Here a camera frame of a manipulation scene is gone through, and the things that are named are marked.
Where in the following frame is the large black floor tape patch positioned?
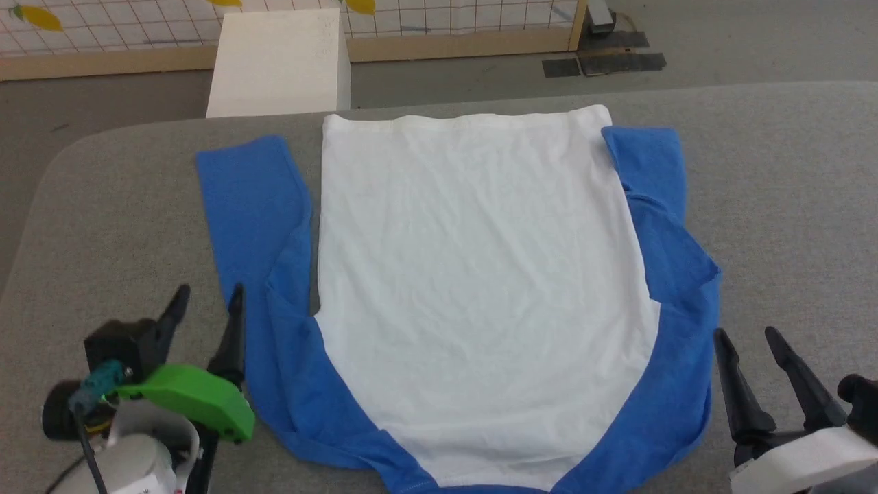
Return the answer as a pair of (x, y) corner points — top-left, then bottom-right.
(576, 30), (667, 77)

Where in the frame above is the white and blue shirt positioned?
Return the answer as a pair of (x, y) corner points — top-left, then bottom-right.
(195, 104), (722, 494)

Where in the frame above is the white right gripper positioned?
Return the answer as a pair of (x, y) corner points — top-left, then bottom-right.
(713, 326), (878, 494)

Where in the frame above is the white rectangular box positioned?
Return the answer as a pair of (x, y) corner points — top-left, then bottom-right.
(206, 8), (352, 119)

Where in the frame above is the left cable with teal connector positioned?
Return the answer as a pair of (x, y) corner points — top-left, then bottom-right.
(67, 362), (132, 494)

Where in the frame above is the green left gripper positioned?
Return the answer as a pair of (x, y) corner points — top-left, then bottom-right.
(115, 283), (257, 494)

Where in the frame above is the grey metal frame foot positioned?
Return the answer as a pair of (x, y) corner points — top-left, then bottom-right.
(586, 0), (618, 35)

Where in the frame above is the lemon print grid panel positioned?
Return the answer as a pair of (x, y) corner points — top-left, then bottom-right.
(0, 0), (580, 57)

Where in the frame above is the lemon-print grid divider screen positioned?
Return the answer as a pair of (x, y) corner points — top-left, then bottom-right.
(0, 0), (589, 81)

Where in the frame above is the grey fabric padded table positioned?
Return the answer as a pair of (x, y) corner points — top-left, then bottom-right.
(0, 81), (878, 494)

